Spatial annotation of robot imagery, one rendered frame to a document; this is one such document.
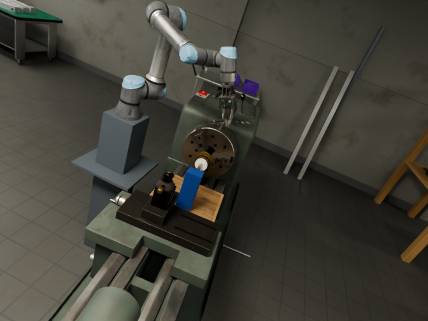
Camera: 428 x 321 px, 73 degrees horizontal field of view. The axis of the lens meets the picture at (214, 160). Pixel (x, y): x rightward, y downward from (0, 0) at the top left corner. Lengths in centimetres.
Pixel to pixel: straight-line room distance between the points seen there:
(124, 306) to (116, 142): 116
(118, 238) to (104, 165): 78
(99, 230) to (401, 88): 440
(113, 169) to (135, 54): 376
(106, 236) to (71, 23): 523
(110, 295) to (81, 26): 552
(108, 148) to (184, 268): 95
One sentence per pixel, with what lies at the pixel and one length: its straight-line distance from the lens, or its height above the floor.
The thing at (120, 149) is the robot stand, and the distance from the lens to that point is 181.
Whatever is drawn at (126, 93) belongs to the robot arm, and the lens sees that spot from 173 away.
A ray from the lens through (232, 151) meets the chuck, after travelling 165.
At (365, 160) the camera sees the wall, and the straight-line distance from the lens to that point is 513.
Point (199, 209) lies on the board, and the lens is 156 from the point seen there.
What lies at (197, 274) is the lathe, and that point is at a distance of 121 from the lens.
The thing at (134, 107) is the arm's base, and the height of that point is 117.
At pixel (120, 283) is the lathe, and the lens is 120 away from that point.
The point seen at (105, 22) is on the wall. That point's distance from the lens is 574.
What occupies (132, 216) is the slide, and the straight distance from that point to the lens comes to 128.
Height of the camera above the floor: 184
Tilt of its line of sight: 28 degrees down
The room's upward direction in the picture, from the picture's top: 21 degrees clockwise
